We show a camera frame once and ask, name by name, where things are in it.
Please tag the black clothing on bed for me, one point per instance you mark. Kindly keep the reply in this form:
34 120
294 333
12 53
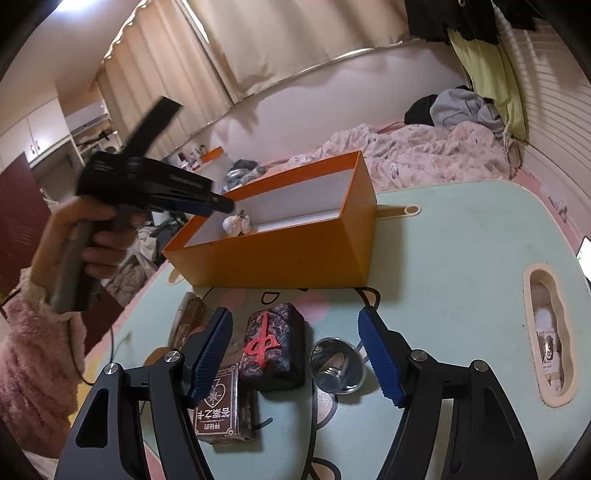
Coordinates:
418 110

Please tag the pink bed sheet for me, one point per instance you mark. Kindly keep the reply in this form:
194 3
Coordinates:
535 180

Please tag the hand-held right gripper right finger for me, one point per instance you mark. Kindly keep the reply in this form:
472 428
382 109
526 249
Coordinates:
381 355

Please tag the pile of patterned clothes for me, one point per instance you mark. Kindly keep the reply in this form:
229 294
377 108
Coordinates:
244 168

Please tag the heap of clothes on floor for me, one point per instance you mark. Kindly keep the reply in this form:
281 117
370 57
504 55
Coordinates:
138 258

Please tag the light green folding bed table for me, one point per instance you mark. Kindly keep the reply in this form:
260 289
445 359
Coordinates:
438 254

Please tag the person's left hand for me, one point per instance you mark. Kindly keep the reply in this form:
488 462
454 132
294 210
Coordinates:
51 240

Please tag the small orange box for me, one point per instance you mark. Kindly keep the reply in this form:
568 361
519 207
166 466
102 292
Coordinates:
213 155

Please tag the beige curtain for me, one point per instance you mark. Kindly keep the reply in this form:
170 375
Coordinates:
207 55

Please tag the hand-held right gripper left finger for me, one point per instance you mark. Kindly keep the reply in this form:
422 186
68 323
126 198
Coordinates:
210 355

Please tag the pink floral quilt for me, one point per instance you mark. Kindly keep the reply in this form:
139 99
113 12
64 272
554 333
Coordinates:
415 152

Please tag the smartphone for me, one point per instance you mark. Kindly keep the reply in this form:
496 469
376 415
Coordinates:
585 254

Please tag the person's left forearm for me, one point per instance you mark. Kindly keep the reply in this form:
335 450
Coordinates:
32 360

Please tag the orange cardboard box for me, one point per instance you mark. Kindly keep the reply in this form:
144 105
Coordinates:
277 258

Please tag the white figurine toy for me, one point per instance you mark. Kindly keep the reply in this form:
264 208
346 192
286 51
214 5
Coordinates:
235 224

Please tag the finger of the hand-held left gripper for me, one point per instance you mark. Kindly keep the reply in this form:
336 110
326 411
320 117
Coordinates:
194 205

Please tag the white slatted panel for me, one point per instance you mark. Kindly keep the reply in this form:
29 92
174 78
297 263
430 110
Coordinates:
563 115

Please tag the black hanging clothes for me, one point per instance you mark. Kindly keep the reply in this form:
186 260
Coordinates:
438 18

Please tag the dark patterned block red mark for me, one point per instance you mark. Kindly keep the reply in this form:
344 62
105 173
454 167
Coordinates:
277 341

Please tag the white air conditioner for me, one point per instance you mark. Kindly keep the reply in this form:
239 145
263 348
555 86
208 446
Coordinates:
87 115

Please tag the cream wall cabinet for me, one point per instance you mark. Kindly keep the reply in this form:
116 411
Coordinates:
46 129

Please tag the yellow-green cloth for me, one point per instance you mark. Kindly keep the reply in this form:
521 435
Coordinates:
489 74

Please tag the dark red door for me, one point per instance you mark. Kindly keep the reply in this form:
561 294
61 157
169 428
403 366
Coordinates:
18 207

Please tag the shiny metal cup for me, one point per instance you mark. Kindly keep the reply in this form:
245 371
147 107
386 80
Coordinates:
337 369

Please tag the brown card box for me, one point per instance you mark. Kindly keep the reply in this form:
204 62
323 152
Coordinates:
226 410

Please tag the grey clothing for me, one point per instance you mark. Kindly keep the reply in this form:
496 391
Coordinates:
461 108

